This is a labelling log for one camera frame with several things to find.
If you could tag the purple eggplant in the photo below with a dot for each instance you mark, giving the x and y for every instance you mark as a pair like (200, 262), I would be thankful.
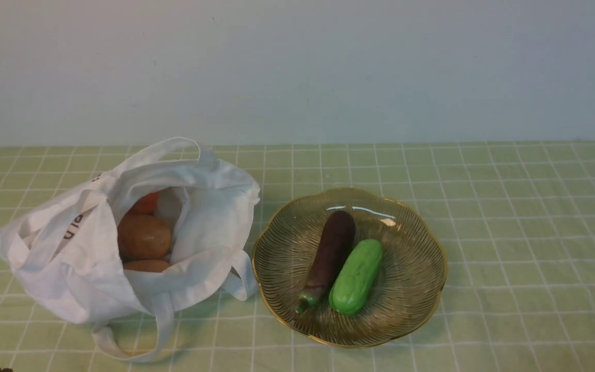
(334, 247)

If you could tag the orange red tomato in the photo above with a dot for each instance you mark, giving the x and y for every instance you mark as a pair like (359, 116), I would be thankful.
(147, 205)

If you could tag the small brown potato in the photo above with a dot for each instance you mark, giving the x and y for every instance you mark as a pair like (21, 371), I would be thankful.
(150, 265)

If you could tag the large brown potato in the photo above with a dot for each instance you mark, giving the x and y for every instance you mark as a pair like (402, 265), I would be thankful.
(143, 237)

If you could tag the green cucumber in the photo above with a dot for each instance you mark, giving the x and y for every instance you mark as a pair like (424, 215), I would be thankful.
(353, 284)

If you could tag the green checked tablecloth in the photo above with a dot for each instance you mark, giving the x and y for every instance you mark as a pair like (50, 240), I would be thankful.
(516, 220)

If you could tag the white cloth tote bag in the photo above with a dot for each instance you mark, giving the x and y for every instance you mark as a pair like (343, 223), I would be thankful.
(65, 252)

